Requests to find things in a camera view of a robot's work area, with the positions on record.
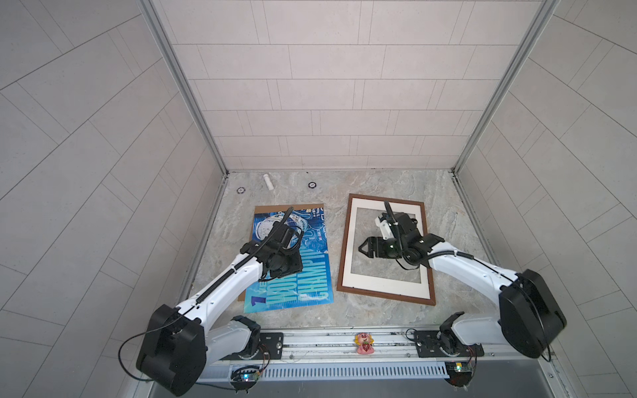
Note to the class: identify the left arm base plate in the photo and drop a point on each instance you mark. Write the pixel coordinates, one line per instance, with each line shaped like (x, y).
(273, 342)

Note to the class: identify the brown wooden picture frame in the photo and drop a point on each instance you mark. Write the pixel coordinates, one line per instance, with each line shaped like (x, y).
(343, 248)

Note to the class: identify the left circuit board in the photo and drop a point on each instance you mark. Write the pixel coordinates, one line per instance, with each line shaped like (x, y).
(244, 378)

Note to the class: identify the circuit board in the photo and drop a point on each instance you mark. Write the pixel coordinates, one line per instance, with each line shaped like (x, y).
(460, 374)
(244, 378)

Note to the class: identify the white mat board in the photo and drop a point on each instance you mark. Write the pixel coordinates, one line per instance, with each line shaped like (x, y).
(383, 286)

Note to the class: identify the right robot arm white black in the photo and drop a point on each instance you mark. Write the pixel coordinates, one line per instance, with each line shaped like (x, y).
(529, 318)

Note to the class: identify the white cylinder tube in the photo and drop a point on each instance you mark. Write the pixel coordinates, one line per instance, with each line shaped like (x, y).
(268, 182)

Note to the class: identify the pink toy figurine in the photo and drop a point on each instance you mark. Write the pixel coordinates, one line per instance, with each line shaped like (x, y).
(364, 343)

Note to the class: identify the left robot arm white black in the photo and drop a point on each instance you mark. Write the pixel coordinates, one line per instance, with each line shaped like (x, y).
(181, 341)

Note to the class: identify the right circuit board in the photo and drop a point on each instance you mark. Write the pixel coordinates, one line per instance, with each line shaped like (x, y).
(460, 374)

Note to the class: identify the brown backing board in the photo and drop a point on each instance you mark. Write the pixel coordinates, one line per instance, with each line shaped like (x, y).
(283, 208)

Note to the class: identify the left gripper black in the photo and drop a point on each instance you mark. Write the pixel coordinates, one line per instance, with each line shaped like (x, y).
(296, 265)

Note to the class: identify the blue poster with white mat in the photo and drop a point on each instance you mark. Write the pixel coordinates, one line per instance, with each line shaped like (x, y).
(312, 285)

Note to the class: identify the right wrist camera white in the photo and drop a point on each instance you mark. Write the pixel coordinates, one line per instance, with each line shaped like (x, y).
(384, 227)

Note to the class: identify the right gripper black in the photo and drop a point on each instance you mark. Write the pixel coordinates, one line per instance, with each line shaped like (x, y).
(376, 248)

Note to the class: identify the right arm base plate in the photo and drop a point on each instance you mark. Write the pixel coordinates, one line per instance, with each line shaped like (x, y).
(435, 344)

